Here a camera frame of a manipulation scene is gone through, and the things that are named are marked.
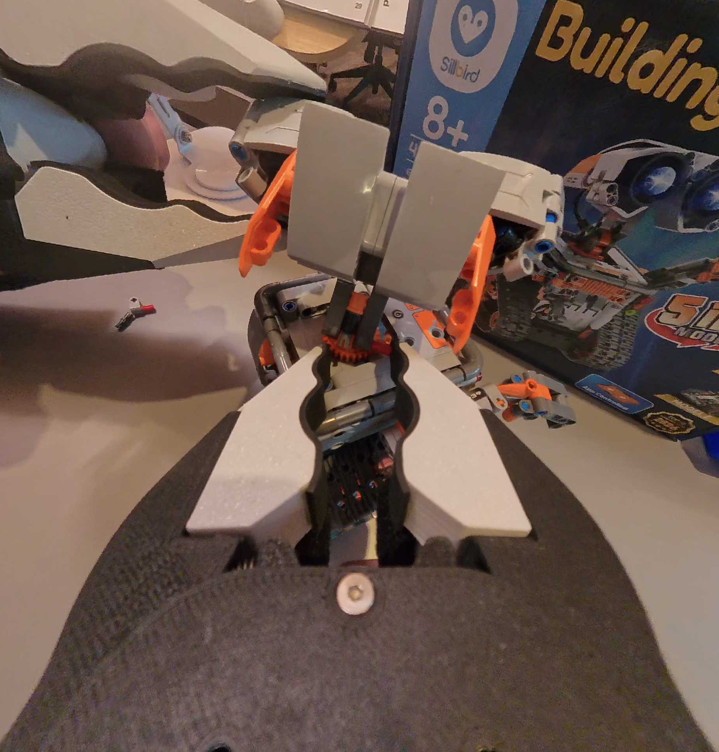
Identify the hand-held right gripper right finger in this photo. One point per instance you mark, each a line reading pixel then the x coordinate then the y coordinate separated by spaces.
pixel 465 470

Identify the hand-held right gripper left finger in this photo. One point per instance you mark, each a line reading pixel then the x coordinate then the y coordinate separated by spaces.
pixel 259 464

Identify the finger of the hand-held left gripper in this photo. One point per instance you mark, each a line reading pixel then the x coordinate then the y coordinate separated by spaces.
pixel 100 223
pixel 159 29

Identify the grey orange brick toy robot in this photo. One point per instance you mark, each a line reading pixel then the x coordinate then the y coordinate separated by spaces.
pixel 347 188

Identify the person's left hand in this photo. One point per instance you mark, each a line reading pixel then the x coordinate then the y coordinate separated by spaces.
pixel 133 144

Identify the small black red pin piece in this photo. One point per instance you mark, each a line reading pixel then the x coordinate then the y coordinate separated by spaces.
pixel 133 311

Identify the small grey orange brick assembly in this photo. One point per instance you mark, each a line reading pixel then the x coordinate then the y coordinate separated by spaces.
pixel 535 399

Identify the black swivel chair base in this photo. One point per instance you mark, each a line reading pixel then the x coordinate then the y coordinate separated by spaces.
pixel 374 76

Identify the blue plastic bin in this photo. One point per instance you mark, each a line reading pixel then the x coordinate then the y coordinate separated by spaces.
pixel 715 452

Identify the dark blue robot kit box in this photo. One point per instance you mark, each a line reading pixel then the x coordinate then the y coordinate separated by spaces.
pixel 571 106

